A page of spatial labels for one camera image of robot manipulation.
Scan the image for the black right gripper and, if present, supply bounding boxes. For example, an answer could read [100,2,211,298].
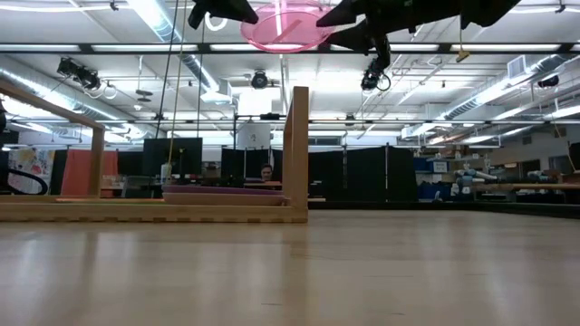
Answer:
[315,0,463,69]

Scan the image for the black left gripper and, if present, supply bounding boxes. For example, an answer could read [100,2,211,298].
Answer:
[188,0,259,31]

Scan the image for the pink translucent plate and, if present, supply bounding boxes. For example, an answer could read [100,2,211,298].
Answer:
[239,0,337,54]

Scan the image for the purple plate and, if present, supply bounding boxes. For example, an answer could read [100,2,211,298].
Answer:
[161,184,285,197]

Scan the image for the wooden slatted shelf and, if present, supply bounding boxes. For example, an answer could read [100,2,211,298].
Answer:
[0,79,310,224]

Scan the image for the black overhead light bar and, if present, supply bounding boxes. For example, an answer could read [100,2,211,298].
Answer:
[0,42,580,55]

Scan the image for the white hanging sign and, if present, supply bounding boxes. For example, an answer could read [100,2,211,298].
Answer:
[237,122,272,149]

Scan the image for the black partition screen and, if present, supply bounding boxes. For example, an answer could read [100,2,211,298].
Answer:
[220,144,418,204]

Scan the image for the blue cabinet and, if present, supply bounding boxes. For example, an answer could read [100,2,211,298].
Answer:
[412,156,450,201]

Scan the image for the orange partition panel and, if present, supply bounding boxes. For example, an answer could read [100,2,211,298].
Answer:
[61,149,120,198]

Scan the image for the colourful poster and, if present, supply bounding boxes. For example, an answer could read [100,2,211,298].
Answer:
[6,147,56,196]

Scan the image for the silver ventilation duct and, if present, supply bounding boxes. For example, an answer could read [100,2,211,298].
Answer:
[129,0,221,91]
[441,53,580,121]

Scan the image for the hanging black cable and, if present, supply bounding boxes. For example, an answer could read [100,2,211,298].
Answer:
[155,0,181,139]

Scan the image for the black table frame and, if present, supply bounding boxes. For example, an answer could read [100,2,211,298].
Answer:
[307,200,580,219]

